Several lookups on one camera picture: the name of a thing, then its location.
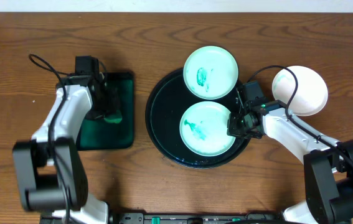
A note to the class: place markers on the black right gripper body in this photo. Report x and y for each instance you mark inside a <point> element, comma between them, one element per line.
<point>240,126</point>

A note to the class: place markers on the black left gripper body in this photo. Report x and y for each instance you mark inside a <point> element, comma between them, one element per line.
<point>108,104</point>

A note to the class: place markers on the green scouring sponge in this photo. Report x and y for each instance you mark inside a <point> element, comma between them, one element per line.
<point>114,118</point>

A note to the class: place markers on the white plate green stain front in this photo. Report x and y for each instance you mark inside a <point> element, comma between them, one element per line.
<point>203,129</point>

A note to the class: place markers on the white plate green stain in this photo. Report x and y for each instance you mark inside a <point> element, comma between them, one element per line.
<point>210,72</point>
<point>203,129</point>

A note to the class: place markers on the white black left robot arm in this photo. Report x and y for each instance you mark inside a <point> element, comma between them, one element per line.
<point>49,171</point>

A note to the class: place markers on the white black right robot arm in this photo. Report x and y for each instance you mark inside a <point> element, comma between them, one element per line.
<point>328,163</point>

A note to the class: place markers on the black rectangular tray green liquid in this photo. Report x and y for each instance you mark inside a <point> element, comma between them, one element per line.
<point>100,135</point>

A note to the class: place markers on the round black serving tray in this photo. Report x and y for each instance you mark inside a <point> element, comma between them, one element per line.
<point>169,99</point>

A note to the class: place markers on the white plate green stain back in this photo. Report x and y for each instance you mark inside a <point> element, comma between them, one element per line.
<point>210,72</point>

